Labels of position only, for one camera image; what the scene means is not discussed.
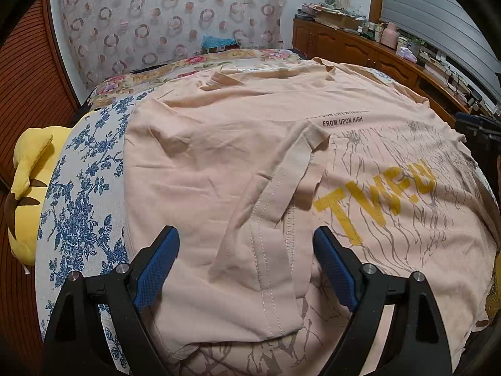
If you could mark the brown louvered wardrobe door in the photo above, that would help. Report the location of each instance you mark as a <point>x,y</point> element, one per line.
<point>27,86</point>

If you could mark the cardboard box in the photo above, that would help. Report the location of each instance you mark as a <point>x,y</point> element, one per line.
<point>336,18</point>

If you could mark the yellow plush toy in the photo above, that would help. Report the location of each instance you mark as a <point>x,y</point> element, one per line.
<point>27,188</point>

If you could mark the wooden sideboard cabinet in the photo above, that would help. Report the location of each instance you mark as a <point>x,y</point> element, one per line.
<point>332,43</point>

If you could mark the blue floral bedsheet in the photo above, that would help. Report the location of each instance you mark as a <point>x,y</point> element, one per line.
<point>78,203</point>

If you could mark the pink bottle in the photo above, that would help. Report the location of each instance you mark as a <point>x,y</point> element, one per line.
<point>389,35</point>

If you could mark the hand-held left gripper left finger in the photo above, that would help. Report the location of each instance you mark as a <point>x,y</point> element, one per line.
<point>156,270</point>

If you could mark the grey window blind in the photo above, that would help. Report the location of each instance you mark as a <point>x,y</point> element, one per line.
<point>430,8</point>

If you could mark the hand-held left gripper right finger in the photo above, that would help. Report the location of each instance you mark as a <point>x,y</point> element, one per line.
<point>336,270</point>

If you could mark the pink floral quilt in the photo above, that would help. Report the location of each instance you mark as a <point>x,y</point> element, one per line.
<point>117,86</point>

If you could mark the peach printed t-shirt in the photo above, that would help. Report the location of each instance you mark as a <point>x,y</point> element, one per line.
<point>235,145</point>

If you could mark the lilac small bag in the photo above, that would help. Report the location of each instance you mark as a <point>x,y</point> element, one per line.
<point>407,53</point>

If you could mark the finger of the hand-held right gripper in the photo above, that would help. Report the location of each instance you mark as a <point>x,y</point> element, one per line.
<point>479,127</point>

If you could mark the teal packet by curtain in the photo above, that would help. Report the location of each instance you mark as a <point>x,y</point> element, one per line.
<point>219,42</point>

